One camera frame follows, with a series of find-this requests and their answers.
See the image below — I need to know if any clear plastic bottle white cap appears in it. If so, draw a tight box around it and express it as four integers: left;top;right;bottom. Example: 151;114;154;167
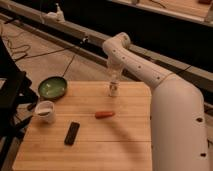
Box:
109;82;119;97

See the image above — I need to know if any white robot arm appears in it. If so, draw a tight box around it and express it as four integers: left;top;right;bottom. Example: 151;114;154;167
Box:
102;32;211;171

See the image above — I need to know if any orange carrot toy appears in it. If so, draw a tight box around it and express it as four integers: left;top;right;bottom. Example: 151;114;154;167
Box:
95;111;115;119

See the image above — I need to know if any green bowl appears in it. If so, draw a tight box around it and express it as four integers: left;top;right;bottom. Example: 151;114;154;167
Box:
38;76;67;100

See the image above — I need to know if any black remote control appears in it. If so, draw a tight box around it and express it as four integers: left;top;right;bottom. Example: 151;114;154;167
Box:
64;122;80;145

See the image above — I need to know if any white paper cup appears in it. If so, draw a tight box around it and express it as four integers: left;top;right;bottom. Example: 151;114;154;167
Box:
35;101;55;124

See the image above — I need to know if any grey metal rail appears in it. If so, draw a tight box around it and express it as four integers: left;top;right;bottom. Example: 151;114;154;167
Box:
0;0;213;92

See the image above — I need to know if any white object on rail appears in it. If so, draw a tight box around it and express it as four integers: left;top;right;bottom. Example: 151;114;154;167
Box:
46;4;65;22

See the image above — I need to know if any black chair frame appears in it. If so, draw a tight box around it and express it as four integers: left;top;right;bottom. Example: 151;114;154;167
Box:
0;36;38;170

